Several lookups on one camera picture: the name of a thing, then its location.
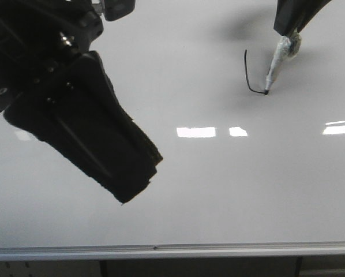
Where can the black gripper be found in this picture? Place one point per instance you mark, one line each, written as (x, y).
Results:
(33, 34)

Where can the black gripper finger pad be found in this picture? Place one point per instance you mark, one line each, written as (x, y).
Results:
(77, 112)

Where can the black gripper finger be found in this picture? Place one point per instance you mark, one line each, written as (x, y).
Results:
(294, 15)

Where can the white whiteboard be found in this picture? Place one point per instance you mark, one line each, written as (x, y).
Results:
(238, 167)

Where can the aluminium whiteboard frame rail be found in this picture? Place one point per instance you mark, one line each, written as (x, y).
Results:
(171, 251)

